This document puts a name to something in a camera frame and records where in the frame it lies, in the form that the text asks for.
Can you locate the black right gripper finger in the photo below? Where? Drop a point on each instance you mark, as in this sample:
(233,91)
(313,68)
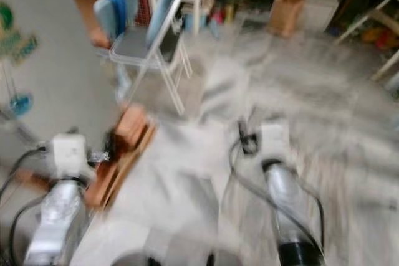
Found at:
(243,135)

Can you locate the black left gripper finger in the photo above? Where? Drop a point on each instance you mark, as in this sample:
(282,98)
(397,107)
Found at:
(115,144)

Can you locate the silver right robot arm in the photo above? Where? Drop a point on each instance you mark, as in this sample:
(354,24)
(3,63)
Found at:
(283,194)

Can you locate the person bare forearm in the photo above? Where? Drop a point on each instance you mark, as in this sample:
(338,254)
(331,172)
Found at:
(100,37)

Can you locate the blue round fridge sticker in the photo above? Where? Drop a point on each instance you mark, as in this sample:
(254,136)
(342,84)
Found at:
(21,104)

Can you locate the white fridge door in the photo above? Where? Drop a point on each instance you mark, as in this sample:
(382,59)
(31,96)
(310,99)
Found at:
(62,60)

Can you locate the green yellow fridge sticker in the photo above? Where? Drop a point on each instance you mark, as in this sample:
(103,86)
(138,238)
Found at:
(15,35)

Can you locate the red clay brick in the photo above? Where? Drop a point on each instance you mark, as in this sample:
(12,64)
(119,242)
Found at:
(134,123)
(31,180)

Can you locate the brown wooden board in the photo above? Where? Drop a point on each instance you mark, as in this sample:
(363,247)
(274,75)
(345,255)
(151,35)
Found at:
(121,175)

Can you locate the grey robot left leg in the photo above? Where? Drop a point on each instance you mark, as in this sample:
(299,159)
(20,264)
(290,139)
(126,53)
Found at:
(146,260)

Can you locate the grey robot leg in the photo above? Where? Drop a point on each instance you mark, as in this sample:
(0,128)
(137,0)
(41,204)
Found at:
(146,260)
(219,260)

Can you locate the grey robot right leg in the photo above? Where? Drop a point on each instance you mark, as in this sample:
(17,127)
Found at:
(219,260)

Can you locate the brown paper bag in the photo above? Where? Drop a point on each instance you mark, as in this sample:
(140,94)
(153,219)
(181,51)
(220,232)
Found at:
(285,14)

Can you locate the white low cabinet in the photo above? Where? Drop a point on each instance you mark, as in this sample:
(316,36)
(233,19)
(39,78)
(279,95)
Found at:
(321,4)

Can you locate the yellow red toy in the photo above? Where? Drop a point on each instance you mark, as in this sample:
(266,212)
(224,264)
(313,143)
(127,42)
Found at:
(380,37)

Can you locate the beige plastic chair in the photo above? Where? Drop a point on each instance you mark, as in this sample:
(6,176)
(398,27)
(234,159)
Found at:
(368,20)

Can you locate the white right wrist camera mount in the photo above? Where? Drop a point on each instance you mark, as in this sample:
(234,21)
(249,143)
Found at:
(274,141)

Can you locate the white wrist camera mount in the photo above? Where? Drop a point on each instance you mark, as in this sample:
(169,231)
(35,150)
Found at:
(274,141)
(68,154)

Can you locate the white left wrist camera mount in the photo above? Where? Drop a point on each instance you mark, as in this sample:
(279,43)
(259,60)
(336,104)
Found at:
(68,154)

